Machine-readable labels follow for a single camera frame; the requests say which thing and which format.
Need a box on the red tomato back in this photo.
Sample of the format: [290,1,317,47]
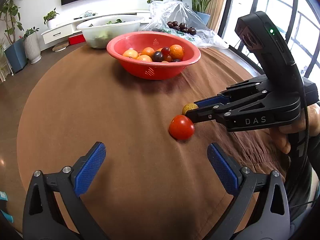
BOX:
[168,115,195,141]

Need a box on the white bowl with greens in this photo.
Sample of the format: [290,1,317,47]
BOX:
[77,15,143,49]

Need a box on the black window frame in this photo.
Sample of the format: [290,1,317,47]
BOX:
[218,0,319,82]

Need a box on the red plastic colander bowl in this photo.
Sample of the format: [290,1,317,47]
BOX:
[106,31,201,80]

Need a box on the large central orange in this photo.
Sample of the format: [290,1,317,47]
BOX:
[169,44,184,60]

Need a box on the brown tablecloth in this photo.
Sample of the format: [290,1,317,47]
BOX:
[17,46,290,239]

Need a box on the small plant on cabinet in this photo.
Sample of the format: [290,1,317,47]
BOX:
[43,8,59,29]

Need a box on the plant white ribbed pot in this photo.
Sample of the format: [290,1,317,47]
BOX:
[22,27,42,64]

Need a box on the clear plastic bag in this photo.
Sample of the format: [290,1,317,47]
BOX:
[139,0,228,49]

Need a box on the white tv cabinet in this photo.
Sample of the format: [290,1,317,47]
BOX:
[41,10,151,44]

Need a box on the person right hand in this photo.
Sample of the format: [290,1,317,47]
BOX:
[269,103,319,154]

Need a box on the teal object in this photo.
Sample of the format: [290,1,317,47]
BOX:
[0,191,14,224]

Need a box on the tall plant blue pot left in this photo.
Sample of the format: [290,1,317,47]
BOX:
[1,0,27,73]

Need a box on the red box on floor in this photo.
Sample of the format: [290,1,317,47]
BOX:
[68,34,86,45]

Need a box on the pile of dark plums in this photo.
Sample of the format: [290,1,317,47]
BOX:
[167,21,197,36]

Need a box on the yellow-brown fruit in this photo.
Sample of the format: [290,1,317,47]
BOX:
[182,103,198,115]

